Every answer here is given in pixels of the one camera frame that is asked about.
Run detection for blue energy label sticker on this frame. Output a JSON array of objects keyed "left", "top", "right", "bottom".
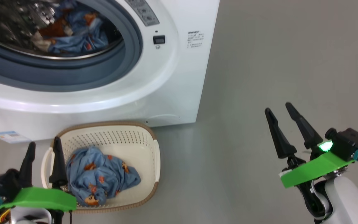
[{"left": 0, "top": 131, "right": 32, "bottom": 144}]

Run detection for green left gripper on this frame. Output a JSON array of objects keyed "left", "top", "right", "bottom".
[{"left": 0, "top": 136, "right": 77, "bottom": 224}]

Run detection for blue cartoon-print garment cream lining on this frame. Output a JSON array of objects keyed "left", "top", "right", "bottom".
[{"left": 31, "top": 0, "right": 109, "bottom": 55}]

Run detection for small printed text sticker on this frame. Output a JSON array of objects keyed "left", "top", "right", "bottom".
[{"left": 187, "top": 30, "right": 204, "bottom": 49}]

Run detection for white front-load washing machine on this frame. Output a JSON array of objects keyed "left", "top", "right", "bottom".
[{"left": 0, "top": 0, "right": 220, "bottom": 142}]

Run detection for cream perforated laundry basket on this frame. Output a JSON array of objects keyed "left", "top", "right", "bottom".
[{"left": 41, "top": 121, "right": 161, "bottom": 214}]

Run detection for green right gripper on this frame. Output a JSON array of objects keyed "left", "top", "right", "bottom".
[{"left": 264, "top": 102, "right": 355, "bottom": 220}]

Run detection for washing machine drum with clothes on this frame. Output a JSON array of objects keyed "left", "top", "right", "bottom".
[{"left": 0, "top": 0, "right": 125, "bottom": 59}]

